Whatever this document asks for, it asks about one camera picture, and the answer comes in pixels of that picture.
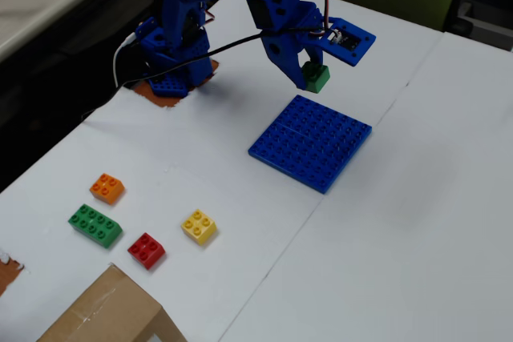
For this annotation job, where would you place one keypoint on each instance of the yellow 2x2 toy block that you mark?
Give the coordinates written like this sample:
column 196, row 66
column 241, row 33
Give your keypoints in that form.
column 199, row 226

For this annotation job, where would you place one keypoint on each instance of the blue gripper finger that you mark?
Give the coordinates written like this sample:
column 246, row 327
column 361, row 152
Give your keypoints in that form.
column 316, row 54
column 286, row 59

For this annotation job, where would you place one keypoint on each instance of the green 2x2 toy block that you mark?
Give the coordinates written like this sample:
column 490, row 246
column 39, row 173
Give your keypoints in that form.
column 318, row 79

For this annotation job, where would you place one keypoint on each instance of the grey furniture base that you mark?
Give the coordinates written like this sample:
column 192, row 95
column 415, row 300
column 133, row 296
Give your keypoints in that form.
column 485, row 17

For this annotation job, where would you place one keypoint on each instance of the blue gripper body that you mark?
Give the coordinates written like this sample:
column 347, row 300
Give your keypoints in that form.
column 283, row 50

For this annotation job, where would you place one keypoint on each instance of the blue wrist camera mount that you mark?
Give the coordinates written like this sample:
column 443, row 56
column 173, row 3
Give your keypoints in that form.
column 352, row 43

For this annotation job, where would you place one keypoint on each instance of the orange 2x2 toy block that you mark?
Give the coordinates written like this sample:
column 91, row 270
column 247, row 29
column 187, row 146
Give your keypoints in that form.
column 106, row 190

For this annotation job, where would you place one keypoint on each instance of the green 2x4 toy block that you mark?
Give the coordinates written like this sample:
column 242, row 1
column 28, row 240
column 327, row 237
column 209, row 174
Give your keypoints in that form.
column 94, row 225

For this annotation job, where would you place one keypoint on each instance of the red 2x2 toy block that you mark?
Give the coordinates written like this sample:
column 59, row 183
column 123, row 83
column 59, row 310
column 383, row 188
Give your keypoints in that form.
column 146, row 250

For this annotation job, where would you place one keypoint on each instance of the brown cardboard box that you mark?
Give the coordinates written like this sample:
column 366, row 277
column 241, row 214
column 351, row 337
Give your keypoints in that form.
column 108, row 310

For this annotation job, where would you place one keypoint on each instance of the blue 8x8 studded baseplate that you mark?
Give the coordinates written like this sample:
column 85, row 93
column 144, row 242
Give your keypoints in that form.
column 308, row 142

